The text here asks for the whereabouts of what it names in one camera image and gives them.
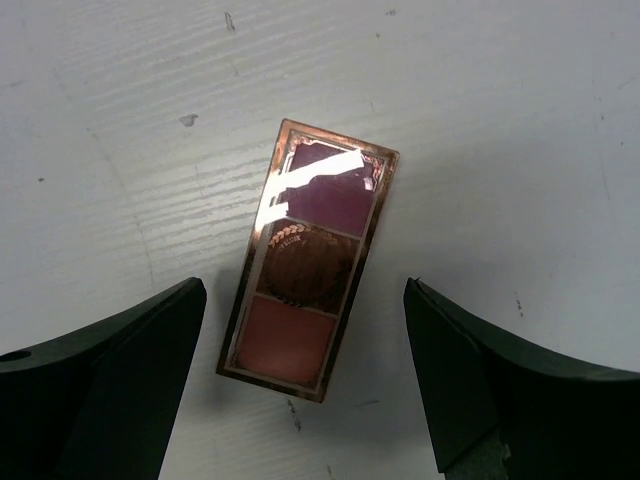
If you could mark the pink blush palette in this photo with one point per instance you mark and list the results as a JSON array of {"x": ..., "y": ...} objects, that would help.
[{"x": 312, "y": 233}]

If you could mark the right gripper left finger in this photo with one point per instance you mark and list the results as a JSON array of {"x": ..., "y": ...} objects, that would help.
[{"x": 101, "y": 402}]

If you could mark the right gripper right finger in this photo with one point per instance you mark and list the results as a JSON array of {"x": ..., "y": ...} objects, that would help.
[{"x": 501, "y": 407}]

